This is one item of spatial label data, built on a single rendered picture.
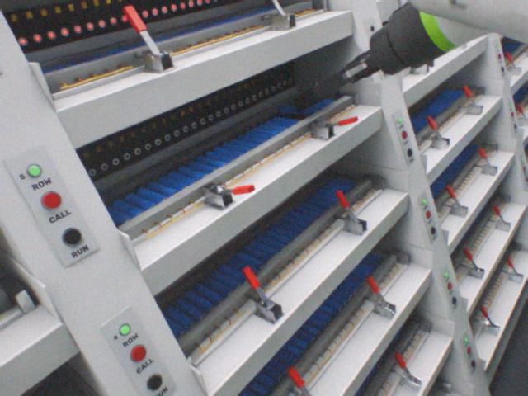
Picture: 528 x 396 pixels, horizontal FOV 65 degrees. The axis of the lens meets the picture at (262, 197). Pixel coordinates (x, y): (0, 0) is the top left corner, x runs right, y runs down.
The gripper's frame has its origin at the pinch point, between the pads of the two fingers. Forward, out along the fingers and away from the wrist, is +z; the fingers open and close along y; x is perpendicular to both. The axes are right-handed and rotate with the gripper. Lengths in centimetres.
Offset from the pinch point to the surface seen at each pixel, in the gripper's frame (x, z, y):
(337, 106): 4.2, -0.5, -4.9
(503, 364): 100, 15, -40
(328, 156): 10.8, -2.9, 7.6
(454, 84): 19, 9, -83
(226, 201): 7.4, -2.0, 31.4
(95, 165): -6.7, 10.8, 39.8
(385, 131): 13.8, -2.7, -12.8
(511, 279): 85, 12, -64
